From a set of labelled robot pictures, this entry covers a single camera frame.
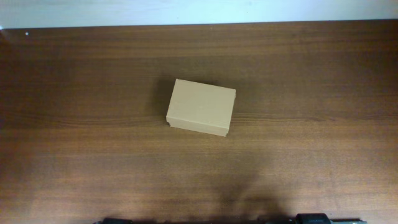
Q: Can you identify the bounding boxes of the cardboard box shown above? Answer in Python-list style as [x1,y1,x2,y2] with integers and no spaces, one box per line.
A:
[166,79,236,137]

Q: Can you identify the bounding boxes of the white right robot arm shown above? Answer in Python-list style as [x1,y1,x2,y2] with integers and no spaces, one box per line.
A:
[295,213,331,224]

